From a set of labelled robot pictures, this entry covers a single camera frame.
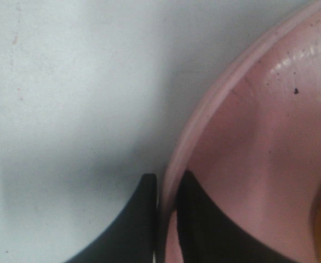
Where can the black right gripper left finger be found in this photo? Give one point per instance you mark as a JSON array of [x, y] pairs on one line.
[[131, 236]]

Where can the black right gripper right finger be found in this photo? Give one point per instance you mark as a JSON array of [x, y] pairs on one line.
[[212, 227]]

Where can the pink round plate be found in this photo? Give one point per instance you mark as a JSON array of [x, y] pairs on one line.
[[254, 142]]

